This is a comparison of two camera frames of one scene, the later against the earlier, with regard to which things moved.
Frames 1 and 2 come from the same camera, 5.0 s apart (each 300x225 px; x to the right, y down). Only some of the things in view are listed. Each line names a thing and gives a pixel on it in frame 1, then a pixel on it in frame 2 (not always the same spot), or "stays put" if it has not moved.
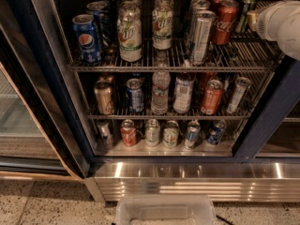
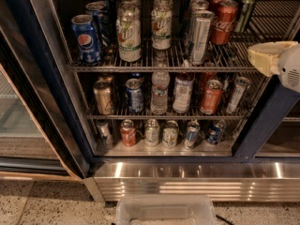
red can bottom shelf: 128,133 stays put
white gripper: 269,22 → 290,67
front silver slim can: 203,21 stays put
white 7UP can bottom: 171,133 stays put
